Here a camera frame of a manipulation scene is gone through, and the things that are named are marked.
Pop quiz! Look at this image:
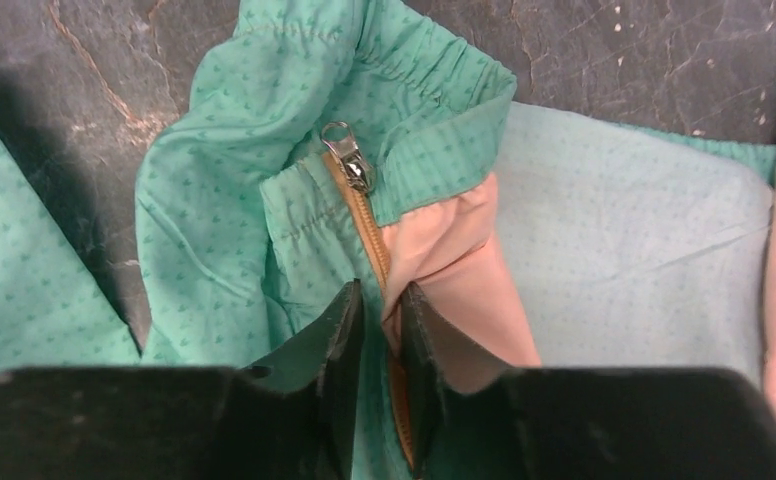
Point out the green and orange jacket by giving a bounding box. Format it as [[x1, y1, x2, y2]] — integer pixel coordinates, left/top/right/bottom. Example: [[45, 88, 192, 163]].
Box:
[[0, 1, 776, 479]]

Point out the silver zipper slider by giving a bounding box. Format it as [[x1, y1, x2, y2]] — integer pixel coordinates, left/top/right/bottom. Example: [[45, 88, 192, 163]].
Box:
[[320, 121, 376, 195]]

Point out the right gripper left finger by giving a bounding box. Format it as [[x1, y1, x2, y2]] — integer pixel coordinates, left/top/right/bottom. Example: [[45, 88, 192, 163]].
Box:
[[0, 281, 364, 479]]

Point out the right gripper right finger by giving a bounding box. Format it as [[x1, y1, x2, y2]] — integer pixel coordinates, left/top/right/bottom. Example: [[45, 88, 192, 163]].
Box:
[[401, 285, 776, 479]]

